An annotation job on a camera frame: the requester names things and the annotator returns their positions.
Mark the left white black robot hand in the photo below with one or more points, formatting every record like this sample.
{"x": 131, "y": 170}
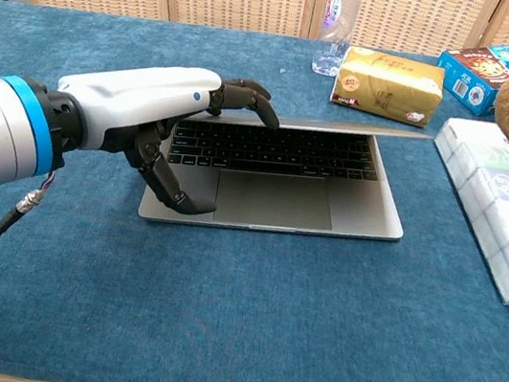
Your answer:
{"x": 143, "y": 96}

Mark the silver laptop black keyboard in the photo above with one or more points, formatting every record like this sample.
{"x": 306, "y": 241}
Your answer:
{"x": 368, "y": 209}

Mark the clear plastic water bottle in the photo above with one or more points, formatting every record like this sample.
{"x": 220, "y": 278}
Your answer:
{"x": 336, "y": 24}

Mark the blue table cover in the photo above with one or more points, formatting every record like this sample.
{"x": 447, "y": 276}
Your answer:
{"x": 215, "y": 315}

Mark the gold tissue pack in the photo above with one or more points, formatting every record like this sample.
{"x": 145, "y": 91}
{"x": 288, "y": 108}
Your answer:
{"x": 392, "y": 87}

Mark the blue cookie box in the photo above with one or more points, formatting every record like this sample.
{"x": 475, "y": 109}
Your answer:
{"x": 481, "y": 76}

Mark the white tissue multipack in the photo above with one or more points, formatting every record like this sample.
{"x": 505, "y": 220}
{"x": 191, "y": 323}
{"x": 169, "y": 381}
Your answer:
{"x": 500, "y": 201}

